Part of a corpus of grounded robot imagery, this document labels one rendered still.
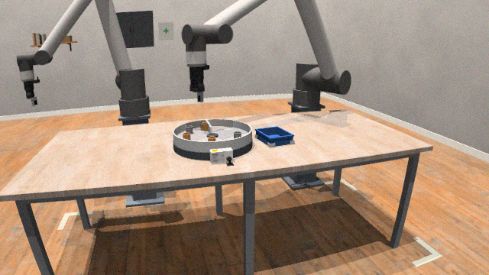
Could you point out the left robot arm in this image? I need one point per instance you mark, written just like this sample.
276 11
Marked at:
308 76

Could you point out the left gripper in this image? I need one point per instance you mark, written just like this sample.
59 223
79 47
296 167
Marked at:
196 61

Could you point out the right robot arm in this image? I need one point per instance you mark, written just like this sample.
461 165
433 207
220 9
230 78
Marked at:
132 82

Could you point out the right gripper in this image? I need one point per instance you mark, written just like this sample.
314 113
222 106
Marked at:
28 78

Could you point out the blue shallow tray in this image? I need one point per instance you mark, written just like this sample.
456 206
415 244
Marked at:
274 135

